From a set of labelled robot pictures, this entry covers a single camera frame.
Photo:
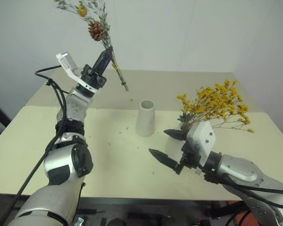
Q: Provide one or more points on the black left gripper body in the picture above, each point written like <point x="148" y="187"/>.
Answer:
<point x="92" y="77"/>

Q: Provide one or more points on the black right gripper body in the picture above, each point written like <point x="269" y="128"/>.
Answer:
<point x="189" y="157"/>

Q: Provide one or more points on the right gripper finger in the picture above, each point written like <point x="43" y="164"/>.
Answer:
<point x="163" y="158"/>
<point x="175" y="134"/>

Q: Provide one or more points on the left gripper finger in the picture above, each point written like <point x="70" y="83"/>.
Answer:
<point x="100" y="58"/>
<point x="106" y="60"/>

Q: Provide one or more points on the dried bouquet with pine cone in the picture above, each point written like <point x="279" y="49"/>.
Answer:
<point x="96" y="30"/>

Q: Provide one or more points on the yellow dried flower bouquet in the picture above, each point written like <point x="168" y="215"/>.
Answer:
<point x="216" y="103"/>

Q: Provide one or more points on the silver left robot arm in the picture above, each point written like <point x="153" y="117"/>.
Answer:
<point x="61" y="164"/>

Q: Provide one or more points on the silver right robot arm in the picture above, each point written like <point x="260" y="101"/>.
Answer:
<point x="240" y="171"/>

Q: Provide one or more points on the empty white vase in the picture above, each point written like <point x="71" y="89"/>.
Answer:
<point x="145" y="120"/>

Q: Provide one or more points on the dark rounded shape under table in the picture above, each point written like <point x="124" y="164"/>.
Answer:
<point x="115" y="222"/>

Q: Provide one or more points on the orange object under table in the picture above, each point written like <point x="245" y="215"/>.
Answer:
<point x="243" y="217"/>

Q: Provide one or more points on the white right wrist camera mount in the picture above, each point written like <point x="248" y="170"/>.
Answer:
<point x="202" y="136"/>

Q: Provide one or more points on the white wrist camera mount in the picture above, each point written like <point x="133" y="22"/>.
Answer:
<point x="202" y="136"/>
<point x="69" y="63"/>

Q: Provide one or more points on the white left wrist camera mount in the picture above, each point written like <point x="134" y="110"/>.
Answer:
<point x="69" y="63"/>

